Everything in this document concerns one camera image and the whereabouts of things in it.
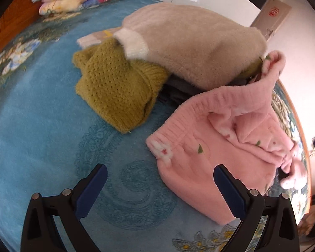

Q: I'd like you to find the pink floral fleece garment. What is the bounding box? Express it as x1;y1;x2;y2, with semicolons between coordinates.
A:
146;51;307;225

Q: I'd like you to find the blue floral bed blanket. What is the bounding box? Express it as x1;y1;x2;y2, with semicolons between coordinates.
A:
0;0;312;252

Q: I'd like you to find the mustard yellow knit sweater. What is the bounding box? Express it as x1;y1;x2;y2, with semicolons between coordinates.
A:
72;38;170;134

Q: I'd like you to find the dark grey garment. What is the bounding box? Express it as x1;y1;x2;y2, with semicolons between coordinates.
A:
152;74;259;108

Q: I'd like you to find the beige fluffy sweater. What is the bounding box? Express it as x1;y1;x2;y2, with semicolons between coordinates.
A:
114;2;267;91

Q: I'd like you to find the cream patterned folded cloth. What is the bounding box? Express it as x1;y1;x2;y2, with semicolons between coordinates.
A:
76;27;121;49

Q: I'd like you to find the cardboard box with red print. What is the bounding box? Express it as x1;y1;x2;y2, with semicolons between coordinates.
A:
251;0;292;41

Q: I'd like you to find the wooden bed headboard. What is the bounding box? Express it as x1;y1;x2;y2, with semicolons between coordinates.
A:
0;0;41;53

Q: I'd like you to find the yellow floral folded blanket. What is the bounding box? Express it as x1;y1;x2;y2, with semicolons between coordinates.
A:
39;0;109;15

